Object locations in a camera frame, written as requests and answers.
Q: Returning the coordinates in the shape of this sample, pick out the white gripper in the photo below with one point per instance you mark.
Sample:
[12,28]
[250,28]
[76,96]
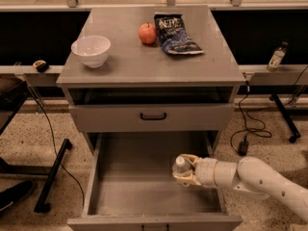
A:
[205,172]

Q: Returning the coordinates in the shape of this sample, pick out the clear plastic water bottle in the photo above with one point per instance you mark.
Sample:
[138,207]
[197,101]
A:
[181,169]

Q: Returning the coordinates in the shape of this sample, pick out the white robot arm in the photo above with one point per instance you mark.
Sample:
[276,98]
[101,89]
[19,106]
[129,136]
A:
[250,177]

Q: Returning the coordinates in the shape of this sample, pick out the open grey lower drawer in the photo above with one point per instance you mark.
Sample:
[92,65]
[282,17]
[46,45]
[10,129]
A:
[131,187]

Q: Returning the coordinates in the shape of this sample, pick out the grey drawer cabinet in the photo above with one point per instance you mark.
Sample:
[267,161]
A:
[135,74]

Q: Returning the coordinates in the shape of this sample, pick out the closed grey upper drawer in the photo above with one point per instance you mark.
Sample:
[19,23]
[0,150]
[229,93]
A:
[148,118]

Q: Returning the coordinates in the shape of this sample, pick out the black wheeled stand right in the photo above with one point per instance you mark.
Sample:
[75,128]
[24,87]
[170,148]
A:
[295,133]

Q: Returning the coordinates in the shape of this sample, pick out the blue chip bag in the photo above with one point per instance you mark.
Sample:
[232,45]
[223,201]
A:
[173,37]

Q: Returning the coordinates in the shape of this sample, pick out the red apple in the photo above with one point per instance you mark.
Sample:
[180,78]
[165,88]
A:
[147,33]

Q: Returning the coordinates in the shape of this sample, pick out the white bowl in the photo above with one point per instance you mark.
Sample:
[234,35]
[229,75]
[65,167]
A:
[92,51]

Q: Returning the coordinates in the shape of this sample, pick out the black stand leg left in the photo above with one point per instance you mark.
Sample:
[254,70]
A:
[42,206]

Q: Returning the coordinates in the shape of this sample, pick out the black shoe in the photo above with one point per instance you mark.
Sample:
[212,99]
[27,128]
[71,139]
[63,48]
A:
[11,195]

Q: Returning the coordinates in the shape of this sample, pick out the small black yellow object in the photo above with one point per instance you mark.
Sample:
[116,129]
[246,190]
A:
[40,65]

